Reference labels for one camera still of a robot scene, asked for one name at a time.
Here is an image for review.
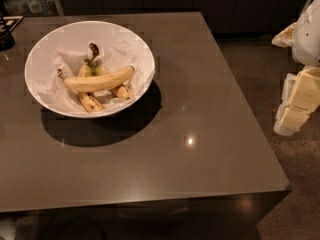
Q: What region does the right spotted banana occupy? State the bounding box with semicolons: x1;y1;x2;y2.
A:
85;59;134;101

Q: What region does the left spotted banana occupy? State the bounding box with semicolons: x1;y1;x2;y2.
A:
78;43;104;113

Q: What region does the white paper liner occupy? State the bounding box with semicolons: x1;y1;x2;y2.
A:
26;39;155;118

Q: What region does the black object at left edge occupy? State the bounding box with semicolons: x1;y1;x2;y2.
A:
0;16;23;51

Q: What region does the yellow banana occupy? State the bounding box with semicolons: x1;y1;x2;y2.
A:
57;66;135;92

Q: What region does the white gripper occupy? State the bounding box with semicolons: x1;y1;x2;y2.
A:
271;0;320;136

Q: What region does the spotted banana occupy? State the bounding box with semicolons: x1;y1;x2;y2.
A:
85;59;134;101
78;43;104;113

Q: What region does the white bowl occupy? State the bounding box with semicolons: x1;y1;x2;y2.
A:
24;20;156;119

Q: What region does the shelf with bottles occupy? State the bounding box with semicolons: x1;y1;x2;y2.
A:
0;0;64;16

